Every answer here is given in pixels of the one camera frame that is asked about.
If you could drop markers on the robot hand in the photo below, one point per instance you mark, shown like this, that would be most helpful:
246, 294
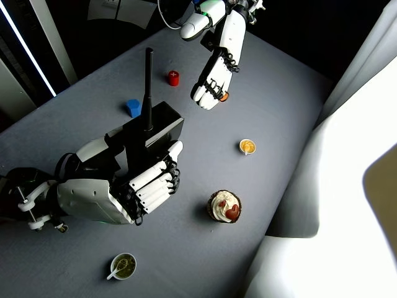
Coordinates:
90, 198
232, 37

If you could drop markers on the black box with antenna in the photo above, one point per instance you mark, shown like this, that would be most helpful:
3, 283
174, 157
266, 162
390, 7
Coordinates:
161, 124

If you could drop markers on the orange triangle block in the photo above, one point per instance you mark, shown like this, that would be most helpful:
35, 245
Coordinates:
224, 97

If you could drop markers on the red cylinder block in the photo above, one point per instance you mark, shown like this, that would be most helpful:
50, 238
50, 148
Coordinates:
173, 79

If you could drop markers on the green soup bowl with spoon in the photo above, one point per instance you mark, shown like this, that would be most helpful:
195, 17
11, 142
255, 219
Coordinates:
124, 265

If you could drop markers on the blue hexagon block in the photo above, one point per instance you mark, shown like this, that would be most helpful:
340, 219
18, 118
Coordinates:
133, 107

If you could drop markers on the small white coffee cup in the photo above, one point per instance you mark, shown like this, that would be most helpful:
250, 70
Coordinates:
247, 146

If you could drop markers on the grey table cloth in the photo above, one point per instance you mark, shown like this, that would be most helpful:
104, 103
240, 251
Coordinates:
192, 254

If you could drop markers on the toy cupcake with hearts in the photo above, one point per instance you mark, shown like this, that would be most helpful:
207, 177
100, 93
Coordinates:
224, 208

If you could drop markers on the bright light strip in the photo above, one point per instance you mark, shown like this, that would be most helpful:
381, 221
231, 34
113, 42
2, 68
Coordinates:
28, 52

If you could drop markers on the white pillar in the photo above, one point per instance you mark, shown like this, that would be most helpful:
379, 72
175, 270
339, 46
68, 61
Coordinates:
54, 40

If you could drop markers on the white fabric curtain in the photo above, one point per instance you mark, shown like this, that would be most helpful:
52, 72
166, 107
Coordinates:
341, 174

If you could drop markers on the tan rounded panel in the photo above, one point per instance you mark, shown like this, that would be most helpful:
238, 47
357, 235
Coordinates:
381, 201

